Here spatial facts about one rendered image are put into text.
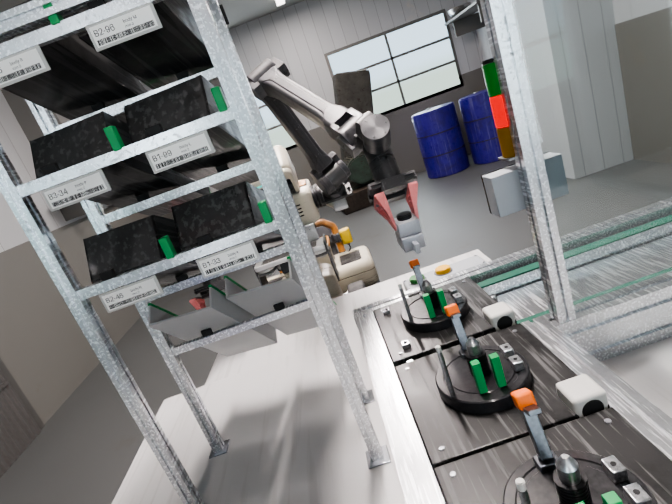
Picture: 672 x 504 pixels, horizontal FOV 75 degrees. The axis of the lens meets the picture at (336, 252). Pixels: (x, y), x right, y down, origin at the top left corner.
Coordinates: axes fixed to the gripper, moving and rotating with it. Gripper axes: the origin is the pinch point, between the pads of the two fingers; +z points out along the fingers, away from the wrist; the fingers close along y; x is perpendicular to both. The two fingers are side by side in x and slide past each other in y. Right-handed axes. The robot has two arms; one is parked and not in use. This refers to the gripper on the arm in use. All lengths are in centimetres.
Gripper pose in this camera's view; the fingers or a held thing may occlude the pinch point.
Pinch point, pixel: (405, 222)
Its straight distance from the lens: 89.7
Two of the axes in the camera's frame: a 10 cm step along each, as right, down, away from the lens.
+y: 9.5, -3.0, 0.2
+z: 2.9, 9.0, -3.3
